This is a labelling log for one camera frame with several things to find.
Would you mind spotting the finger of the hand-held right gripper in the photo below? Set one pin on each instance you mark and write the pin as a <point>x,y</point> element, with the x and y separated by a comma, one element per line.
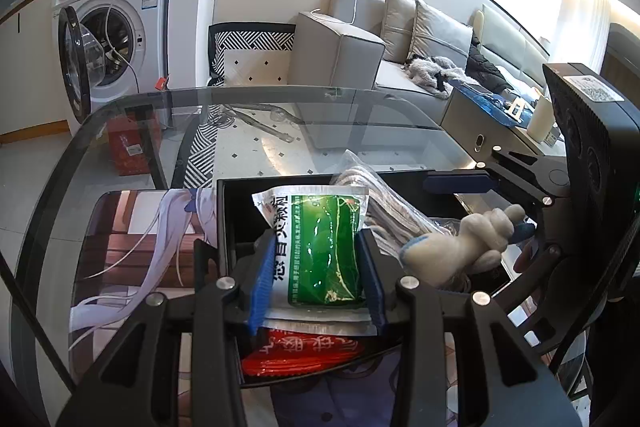
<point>524,231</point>
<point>460,183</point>

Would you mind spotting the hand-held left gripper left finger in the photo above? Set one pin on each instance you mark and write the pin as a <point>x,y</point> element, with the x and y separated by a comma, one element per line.
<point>260,287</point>

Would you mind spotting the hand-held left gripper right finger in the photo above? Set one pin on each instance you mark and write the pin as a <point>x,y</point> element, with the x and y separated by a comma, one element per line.
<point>372,277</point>

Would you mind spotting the green and white packet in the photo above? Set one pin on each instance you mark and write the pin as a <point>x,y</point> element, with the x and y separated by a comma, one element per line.
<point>325,247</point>

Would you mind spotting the clear bag of white cloths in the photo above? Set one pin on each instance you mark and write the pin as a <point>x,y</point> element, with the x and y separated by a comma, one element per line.
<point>390,212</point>

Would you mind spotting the white plush toy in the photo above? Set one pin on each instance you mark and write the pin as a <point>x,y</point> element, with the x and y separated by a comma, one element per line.
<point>450,252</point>

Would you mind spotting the black cardboard box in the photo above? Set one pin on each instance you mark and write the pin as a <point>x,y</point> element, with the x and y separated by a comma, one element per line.
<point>235,217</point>

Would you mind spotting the red and white packet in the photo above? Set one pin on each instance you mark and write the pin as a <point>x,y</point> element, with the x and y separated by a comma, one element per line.
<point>300,357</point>

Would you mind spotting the white cylinder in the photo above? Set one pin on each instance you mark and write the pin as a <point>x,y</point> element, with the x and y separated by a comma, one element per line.
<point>541,119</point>

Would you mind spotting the beige coffee table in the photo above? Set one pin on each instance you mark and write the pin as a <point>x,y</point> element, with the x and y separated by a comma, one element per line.
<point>480,122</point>

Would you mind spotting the blue flat pack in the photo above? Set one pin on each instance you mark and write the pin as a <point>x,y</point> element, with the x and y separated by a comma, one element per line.
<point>485,99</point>

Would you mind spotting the grey fluffy cloth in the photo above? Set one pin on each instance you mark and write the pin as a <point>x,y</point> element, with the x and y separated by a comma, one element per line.
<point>435,74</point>

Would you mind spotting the black jacket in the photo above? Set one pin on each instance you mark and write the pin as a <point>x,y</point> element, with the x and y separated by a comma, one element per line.
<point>487,67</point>

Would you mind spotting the printed anime table mat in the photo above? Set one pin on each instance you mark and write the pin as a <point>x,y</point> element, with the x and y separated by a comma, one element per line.
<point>125,237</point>

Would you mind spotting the grey pillow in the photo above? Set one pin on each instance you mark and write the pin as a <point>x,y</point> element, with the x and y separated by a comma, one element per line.
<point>440,32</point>

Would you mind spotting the beige pillow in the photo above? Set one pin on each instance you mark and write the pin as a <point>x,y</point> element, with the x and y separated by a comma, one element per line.
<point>397,22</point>

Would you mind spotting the beige sofa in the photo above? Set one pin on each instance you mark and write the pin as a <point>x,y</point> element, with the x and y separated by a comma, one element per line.
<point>330,52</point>

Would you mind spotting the red box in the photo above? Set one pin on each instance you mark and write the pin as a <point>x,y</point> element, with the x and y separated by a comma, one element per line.
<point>132,144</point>

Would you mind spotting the black patterned chair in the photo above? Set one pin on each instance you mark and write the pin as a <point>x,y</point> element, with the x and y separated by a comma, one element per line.
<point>250,42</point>

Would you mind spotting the white washing machine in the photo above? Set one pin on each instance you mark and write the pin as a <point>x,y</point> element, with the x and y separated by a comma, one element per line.
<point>145,22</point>

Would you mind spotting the kitchen counter cabinet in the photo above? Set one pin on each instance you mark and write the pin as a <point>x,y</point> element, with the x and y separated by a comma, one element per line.
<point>25,57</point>

